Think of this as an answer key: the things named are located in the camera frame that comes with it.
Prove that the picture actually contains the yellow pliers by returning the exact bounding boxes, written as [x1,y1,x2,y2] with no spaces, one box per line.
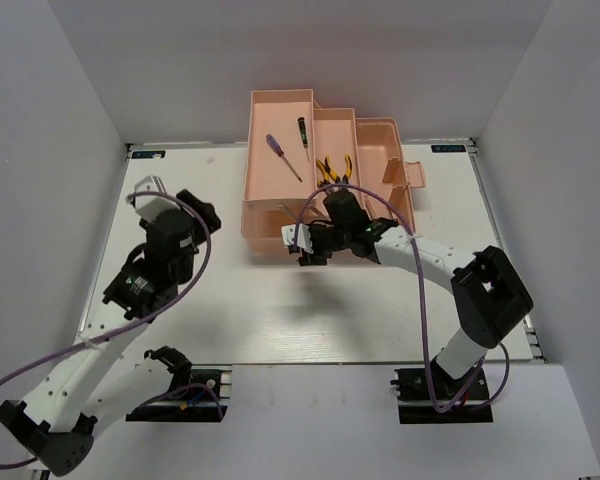
[342,154,353,184]
[316,157,338,187]

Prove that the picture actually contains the pink plastic toolbox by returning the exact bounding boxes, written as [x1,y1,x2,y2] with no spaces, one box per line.
[241,89,426,257]

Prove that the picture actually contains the blue handled screwdriver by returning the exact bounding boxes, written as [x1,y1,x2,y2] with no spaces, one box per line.
[265,134,303,182]

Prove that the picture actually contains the black precision screwdriver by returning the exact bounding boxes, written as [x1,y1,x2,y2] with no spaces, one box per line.
[297,116,310,161]

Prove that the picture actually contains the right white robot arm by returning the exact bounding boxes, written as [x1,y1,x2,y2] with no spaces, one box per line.
[281,189,533,399]

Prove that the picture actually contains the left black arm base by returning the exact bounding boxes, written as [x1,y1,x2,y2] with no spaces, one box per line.
[125,346,233,423]

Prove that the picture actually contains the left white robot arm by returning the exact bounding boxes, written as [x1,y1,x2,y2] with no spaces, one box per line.
[0,190,221,477]

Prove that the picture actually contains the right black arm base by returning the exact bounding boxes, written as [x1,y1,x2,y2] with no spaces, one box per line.
[390,367,494,425]

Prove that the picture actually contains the left blue table label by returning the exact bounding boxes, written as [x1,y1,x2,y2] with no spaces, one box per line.
[131,150,166,159]

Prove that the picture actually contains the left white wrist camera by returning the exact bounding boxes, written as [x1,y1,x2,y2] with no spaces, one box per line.
[126,175,177,223]

